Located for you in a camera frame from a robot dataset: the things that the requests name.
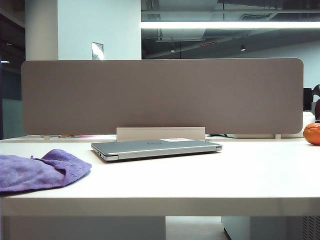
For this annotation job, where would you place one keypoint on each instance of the purple microfibre rag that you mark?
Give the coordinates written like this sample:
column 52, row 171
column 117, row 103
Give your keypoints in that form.
column 30, row 172

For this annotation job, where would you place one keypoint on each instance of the silver closed laptop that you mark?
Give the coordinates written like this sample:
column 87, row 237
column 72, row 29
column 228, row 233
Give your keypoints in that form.
column 140, row 148

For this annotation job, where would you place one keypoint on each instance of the grey-brown felt desk divider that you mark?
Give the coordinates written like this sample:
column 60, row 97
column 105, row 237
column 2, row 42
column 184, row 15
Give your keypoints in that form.
column 162, row 95

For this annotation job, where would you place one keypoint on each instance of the black pendant spot lamp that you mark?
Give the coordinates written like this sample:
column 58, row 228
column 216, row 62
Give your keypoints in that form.
column 242, row 48
column 172, row 50

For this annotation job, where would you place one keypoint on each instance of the pink paper sheet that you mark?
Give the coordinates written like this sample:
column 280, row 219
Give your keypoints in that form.
column 87, row 136

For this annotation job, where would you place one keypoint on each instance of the red illuminated sign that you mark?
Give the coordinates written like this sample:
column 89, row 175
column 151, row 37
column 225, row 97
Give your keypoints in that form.
column 208, row 44

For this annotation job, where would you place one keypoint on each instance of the paper notice on pillar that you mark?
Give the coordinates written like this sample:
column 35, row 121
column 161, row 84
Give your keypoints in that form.
column 97, row 51

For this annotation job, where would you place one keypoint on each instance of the black computer monitor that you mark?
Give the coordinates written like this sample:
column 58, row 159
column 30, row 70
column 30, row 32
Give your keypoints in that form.
column 307, row 100

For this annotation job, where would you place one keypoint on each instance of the orange mandarin fruit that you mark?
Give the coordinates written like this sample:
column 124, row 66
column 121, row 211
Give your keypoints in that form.
column 312, row 133

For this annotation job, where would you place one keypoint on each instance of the person in dark clothes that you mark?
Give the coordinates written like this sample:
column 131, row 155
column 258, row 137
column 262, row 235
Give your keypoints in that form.
column 317, row 105

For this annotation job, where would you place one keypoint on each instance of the white divider mounting bracket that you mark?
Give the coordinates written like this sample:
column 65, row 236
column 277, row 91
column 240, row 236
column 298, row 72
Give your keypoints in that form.
column 160, row 133

